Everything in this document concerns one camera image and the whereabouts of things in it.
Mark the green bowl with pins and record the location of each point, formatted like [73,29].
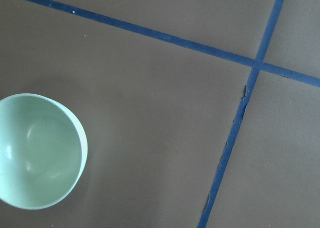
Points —
[43,151]

